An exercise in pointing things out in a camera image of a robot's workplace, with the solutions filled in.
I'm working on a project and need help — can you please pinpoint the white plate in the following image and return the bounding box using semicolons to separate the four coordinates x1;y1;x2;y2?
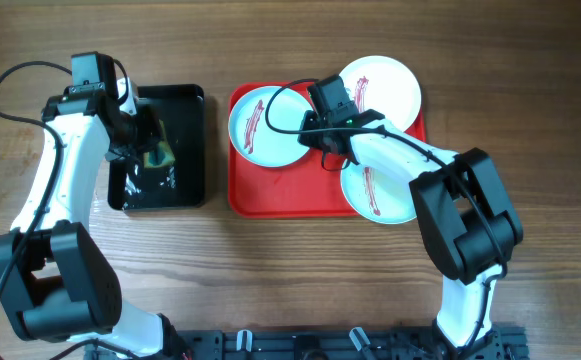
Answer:
339;55;422;131
227;85;317;169
340;165;416;225

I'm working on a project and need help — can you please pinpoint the black water tray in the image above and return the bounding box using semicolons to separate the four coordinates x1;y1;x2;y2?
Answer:
108;84;205;211

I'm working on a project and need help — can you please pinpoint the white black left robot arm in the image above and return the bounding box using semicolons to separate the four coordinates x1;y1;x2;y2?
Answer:
0;90;188;359

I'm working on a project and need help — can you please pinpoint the red serving tray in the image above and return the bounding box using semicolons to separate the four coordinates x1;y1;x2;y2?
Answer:
227;81;427;220

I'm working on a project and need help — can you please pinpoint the green yellow sponge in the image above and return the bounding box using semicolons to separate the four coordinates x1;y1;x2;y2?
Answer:
143;120;175;168

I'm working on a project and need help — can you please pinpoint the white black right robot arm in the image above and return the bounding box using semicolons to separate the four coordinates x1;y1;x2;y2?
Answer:
298;110;523;359

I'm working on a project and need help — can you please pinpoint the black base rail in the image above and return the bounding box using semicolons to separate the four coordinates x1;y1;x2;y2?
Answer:
83;325;529;360

